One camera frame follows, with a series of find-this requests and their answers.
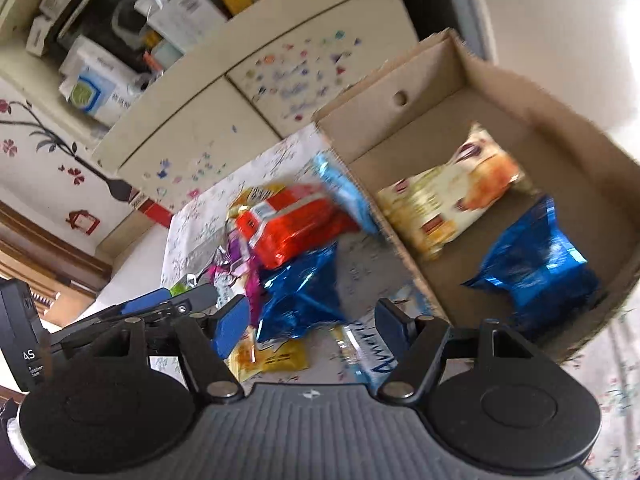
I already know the blue foil snack packet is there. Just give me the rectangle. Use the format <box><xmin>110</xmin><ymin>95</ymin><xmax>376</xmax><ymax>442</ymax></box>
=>
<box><xmin>462</xmin><ymin>195</ymin><xmax>601</xmax><ymax>342</ymax></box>
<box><xmin>255</xmin><ymin>242</ymin><xmax>362</xmax><ymax>346</ymax></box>

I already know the beige cabinet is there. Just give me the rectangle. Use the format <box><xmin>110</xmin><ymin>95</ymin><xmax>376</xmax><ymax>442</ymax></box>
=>
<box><xmin>0</xmin><ymin>0</ymin><xmax>421</xmax><ymax>212</ymax></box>

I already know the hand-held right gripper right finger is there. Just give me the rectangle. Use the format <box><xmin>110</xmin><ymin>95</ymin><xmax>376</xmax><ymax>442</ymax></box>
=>
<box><xmin>374</xmin><ymin>298</ymin><xmax>538</xmax><ymax>404</ymax></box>

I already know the red house wall sticker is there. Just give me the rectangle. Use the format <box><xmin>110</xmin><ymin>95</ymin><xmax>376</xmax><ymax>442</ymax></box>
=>
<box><xmin>67</xmin><ymin>207</ymin><xmax>101</xmax><ymax>234</ymax></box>

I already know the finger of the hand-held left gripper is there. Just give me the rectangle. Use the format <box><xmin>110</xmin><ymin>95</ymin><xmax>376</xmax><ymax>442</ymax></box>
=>
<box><xmin>167</xmin><ymin>282</ymin><xmax>220</xmax><ymax>315</ymax></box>
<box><xmin>100</xmin><ymin>287</ymin><xmax>174</xmax><ymax>319</ymax></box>

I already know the floral tablecloth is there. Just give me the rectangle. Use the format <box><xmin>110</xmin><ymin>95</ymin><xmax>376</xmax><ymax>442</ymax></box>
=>
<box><xmin>160</xmin><ymin>122</ymin><xmax>640</xmax><ymax>480</ymax></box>

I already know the purple snack packet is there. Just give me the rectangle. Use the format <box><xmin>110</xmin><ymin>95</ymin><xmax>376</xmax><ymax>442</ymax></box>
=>
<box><xmin>207</xmin><ymin>232</ymin><xmax>264</xmax><ymax>329</ymax></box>

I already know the light blue snack packet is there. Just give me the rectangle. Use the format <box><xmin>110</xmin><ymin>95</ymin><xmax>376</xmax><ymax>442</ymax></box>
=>
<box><xmin>312</xmin><ymin>152</ymin><xmax>382</xmax><ymax>237</ymax></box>

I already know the cream pastry snack packet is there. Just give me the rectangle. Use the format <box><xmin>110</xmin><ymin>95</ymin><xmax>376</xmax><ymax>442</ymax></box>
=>
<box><xmin>377</xmin><ymin>122</ymin><xmax>527</xmax><ymax>262</ymax></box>

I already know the white snack packet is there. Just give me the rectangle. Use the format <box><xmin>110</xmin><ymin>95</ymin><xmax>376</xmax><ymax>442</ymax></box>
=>
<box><xmin>332</xmin><ymin>285</ymin><xmax>437</xmax><ymax>392</ymax></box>

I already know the yellow white-label snack packet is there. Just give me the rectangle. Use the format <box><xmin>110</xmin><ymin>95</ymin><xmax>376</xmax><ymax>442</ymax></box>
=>
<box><xmin>227</xmin><ymin>185</ymin><xmax>287</xmax><ymax>221</ymax></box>

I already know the brown wooden door frame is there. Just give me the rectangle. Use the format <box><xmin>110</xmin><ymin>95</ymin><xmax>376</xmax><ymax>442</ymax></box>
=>
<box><xmin>0</xmin><ymin>200</ymin><xmax>112</xmax><ymax>302</ymax></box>

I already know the red box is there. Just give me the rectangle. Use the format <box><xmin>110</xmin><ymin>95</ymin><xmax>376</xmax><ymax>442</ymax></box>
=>
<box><xmin>127</xmin><ymin>192</ymin><xmax>174</xmax><ymax>229</ymax></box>

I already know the small white box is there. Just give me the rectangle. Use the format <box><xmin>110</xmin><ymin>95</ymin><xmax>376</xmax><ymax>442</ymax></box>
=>
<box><xmin>26</xmin><ymin>15</ymin><xmax>55</xmax><ymax>57</ymax></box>

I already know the white box with green print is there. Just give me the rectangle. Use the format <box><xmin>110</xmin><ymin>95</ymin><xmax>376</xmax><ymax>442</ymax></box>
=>
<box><xmin>57</xmin><ymin>35</ymin><xmax>146</xmax><ymax>127</ymax></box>

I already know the orange snack packet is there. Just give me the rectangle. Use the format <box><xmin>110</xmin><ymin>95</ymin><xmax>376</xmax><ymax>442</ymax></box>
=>
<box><xmin>232</xmin><ymin>185</ymin><xmax>362</xmax><ymax>271</ymax></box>

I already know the brown cardboard box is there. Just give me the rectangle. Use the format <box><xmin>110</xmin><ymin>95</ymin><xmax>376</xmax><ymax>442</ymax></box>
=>
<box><xmin>312</xmin><ymin>27</ymin><xmax>640</xmax><ymax>364</ymax></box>

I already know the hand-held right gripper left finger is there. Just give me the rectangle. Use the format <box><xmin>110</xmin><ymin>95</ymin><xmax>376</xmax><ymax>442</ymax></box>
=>
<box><xmin>87</xmin><ymin>295</ymin><xmax>251</xmax><ymax>404</ymax></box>

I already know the flower branch wall sticker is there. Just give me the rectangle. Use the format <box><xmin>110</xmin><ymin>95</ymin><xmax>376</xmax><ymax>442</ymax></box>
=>
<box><xmin>0</xmin><ymin>97</ymin><xmax>137</xmax><ymax>202</ymax></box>

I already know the white teal carton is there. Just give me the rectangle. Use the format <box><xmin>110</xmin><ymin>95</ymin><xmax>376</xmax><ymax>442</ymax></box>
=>
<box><xmin>134</xmin><ymin>0</ymin><xmax>230</xmax><ymax>55</ymax></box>

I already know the clear round container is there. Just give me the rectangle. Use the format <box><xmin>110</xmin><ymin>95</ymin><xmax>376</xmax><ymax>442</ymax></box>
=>
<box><xmin>111</xmin><ymin>0</ymin><xmax>153</xmax><ymax>47</ymax></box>

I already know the small yellow snack packet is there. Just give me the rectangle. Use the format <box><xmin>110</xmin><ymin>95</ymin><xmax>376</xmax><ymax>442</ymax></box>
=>
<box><xmin>227</xmin><ymin>327</ymin><xmax>311</xmax><ymax>384</ymax></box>

